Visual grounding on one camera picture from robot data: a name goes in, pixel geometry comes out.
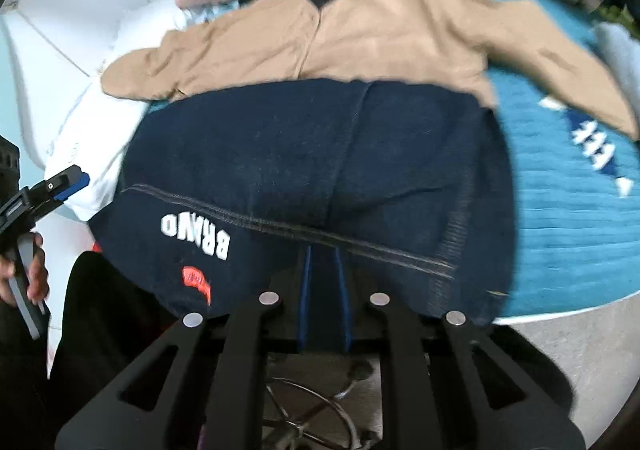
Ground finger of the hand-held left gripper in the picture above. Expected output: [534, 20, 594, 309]
[22, 165, 91, 213]

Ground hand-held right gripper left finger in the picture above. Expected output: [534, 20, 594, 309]
[54, 245, 314, 450]

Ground grey folded garment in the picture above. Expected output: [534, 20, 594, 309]
[592, 22, 640, 100]

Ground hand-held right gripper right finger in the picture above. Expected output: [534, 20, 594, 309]
[334, 246, 587, 450]

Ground tan garment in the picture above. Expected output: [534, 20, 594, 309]
[100, 0, 640, 141]

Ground dark denim jacket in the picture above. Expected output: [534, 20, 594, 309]
[87, 77, 518, 356]

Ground metal stool base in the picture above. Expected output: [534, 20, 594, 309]
[260, 360, 376, 450]

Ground white pillow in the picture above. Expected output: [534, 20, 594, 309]
[42, 0, 196, 223]

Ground person's black pants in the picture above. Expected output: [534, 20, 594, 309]
[0, 250, 188, 450]

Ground blue striped pillow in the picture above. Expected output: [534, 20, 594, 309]
[182, 0, 241, 28]

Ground person's left hand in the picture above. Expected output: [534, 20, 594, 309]
[0, 232, 51, 307]

